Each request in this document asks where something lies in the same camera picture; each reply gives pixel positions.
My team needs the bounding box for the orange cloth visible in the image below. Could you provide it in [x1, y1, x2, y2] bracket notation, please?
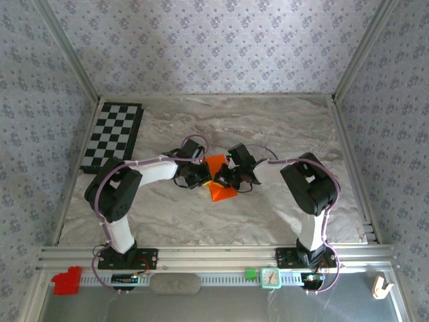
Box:
[204, 154, 239, 203]

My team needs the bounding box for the small green square clock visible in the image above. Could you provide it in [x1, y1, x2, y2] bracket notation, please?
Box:
[260, 267, 282, 290]

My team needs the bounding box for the black and grey chessboard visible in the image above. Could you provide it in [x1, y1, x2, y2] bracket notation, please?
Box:
[79, 102, 144, 175]

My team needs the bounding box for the grey oval pad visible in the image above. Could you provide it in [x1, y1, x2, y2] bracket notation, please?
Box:
[149, 273, 202, 296]

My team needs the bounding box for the small circuit board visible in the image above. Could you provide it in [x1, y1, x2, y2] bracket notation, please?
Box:
[111, 273, 141, 286]
[300, 272, 326, 285]

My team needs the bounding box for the red toy block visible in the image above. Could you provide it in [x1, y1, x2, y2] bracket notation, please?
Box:
[50, 266, 83, 296]

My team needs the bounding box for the wooden hook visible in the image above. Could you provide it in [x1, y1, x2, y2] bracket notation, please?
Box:
[372, 274, 395, 300]

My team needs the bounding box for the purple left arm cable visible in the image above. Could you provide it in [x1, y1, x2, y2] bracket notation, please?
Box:
[90, 134, 210, 296]

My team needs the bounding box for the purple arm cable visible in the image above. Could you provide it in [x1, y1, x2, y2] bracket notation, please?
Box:
[90, 134, 210, 296]
[244, 144, 342, 296]

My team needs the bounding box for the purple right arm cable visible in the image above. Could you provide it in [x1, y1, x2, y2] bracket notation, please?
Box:
[244, 144, 342, 296]

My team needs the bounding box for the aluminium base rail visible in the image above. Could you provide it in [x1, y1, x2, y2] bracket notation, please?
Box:
[36, 244, 396, 271]

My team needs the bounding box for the aluminium back rail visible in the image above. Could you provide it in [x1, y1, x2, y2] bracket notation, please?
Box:
[99, 93, 336, 101]

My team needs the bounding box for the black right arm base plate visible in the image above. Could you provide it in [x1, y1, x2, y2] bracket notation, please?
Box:
[275, 247, 338, 269]

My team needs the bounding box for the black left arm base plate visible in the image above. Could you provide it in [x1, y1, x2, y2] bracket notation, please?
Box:
[97, 247, 159, 270]

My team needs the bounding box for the white slotted cable duct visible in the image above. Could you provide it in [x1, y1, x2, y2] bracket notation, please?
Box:
[80, 272, 304, 288]

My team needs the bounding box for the aluminium side rail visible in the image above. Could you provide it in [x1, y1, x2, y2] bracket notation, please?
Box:
[52, 97, 101, 246]
[330, 97, 381, 244]

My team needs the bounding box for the aluminium frame post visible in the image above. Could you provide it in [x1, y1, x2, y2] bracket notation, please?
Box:
[333, 0, 400, 101]
[33, 0, 101, 101]

